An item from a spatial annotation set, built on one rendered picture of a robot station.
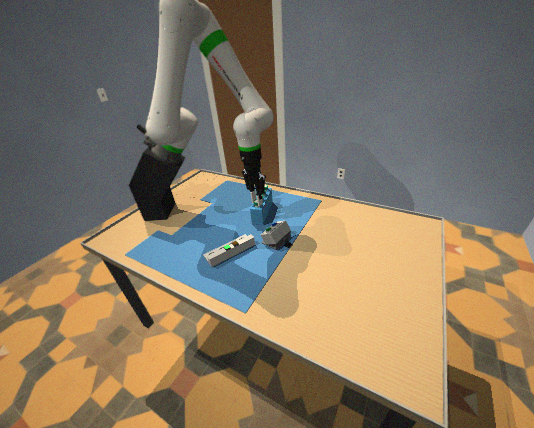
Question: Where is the blue rectangular tube holder block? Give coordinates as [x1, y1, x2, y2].
[250, 188, 273, 225]

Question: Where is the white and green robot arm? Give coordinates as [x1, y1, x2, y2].
[137, 0, 274, 165]

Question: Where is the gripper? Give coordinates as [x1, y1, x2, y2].
[242, 160, 266, 206]

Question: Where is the dark grey table edge trim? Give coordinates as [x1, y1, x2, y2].
[80, 169, 448, 428]

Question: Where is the blue flat mat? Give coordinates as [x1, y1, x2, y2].
[125, 180, 322, 313]

